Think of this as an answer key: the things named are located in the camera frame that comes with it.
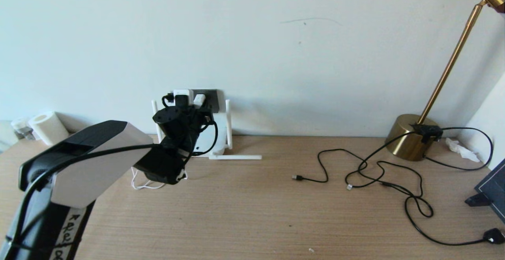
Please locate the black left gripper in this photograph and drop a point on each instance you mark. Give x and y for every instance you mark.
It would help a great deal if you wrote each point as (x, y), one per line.
(193, 130)

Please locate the white router with antennas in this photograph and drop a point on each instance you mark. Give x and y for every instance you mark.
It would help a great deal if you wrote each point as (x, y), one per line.
(219, 133)

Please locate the white paper roll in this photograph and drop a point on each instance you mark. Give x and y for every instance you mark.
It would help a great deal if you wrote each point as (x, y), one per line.
(49, 128)

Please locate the small clear container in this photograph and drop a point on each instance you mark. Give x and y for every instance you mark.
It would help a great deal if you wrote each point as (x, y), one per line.
(22, 129)

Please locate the brass desk lamp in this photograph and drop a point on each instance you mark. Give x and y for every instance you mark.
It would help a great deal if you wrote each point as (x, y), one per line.
(406, 137)

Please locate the crumpled white tissue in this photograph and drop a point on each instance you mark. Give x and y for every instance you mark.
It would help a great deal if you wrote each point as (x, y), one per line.
(459, 147)

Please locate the grey wall socket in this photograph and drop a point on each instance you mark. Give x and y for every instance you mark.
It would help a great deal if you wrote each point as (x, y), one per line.
(213, 102)

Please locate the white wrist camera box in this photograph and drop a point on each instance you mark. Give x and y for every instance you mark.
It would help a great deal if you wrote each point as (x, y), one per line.
(187, 94)

